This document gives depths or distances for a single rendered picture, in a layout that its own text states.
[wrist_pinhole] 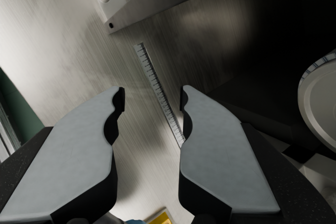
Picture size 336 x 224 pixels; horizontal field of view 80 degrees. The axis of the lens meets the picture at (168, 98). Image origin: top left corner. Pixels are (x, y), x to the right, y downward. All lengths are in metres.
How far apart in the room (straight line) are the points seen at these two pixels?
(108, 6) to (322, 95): 0.30
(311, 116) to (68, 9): 0.36
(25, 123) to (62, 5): 1.05
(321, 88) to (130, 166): 0.34
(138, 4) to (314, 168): 0.25
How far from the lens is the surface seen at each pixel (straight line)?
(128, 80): 0.38
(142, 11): 0.16
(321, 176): 0.28
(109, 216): 0.34
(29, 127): 1.36
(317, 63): 0.25
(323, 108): 0.27
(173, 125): 0.43
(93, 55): 0.36
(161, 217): 0.53
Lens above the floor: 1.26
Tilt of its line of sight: 63 degrees down
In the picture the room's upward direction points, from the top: 119 degrees clockwise
